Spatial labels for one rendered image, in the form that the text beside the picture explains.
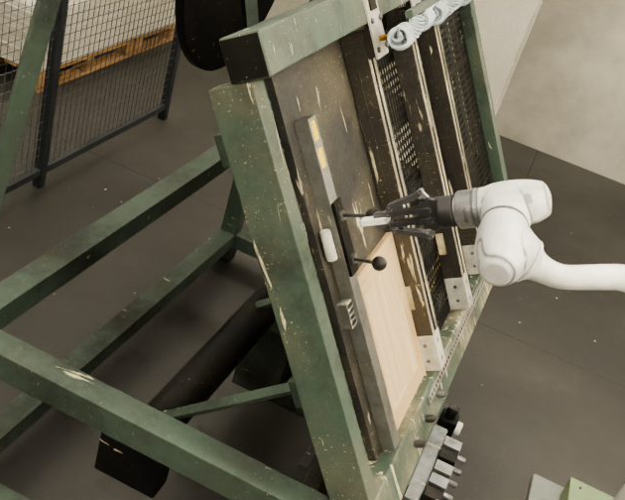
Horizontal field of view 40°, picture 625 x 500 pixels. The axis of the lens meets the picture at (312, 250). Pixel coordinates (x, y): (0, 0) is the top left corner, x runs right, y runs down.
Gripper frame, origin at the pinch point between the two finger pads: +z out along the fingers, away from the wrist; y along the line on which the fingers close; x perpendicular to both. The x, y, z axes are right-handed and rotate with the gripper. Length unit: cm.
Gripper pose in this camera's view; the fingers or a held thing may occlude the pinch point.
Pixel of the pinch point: (374, 220)
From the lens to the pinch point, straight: 207.2
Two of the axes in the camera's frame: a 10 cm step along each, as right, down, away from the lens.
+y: 2.5, 9.1, 3.2
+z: -9.0, 1.0, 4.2
